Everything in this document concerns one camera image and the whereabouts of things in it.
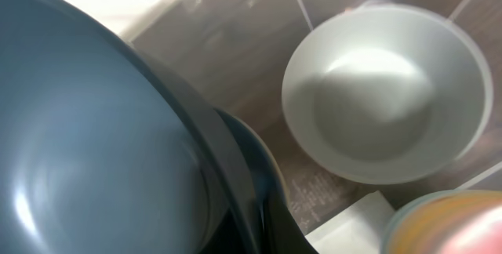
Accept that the small grey bowl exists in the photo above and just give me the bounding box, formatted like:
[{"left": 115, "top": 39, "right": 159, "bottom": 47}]
[{"left": 282, "top": 4, "right": 494, "bottom": 185}]

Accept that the light blue cup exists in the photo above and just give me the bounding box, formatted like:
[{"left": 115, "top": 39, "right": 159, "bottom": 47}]
[{"left": 379, "top": 190, "right": 461, "bottom": 254}]

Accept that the large cream bowl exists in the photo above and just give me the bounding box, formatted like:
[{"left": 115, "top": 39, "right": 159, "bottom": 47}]
[{"left": 238, "top": 120, "right": 289, "bottom": 206}]

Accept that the yellow cup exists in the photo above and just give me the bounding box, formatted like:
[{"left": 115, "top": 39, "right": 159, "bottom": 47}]
[{"left": 388, "top": 190, "right": 501, "bottom": 254}]

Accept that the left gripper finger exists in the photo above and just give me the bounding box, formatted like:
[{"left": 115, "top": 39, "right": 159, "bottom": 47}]
[{"left": 263, "top": 194, "right": 318, "bottom": 254}]

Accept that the pink cup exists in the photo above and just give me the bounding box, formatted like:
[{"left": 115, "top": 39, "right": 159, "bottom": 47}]
[{"left": 438, "top": 207, "right": 501, "bottom": 254}]

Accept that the dark blue bowl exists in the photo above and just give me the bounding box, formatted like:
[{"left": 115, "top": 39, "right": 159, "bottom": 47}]
[
  {"left": 1, "top": 0, "right": 262, "bottom": 254},
  {"left": 215, "top": 108, "right": 289, "bottom": 217}
]

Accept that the clear plastic storage container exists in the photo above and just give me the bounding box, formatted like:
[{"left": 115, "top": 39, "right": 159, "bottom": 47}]
[{"left": 121, "top": 0, "right": 501, "bottom": 253}]

